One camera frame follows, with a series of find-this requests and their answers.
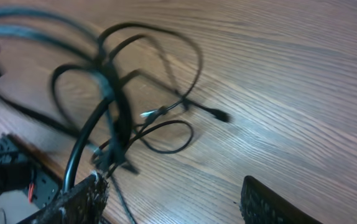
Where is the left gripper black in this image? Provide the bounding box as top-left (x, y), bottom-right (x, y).
top-left (0, 134), bottom-right (62, 208)

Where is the black multi-head usb cable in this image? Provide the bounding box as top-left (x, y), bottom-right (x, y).
top-left (0, 7), bottom-right (231, 224)

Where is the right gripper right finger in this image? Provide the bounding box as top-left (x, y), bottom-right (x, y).
top-left (239, 175), bottom-right (321, 224)

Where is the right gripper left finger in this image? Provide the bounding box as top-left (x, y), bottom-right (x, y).
top-left (19, 172), bottom-right (109, 224)

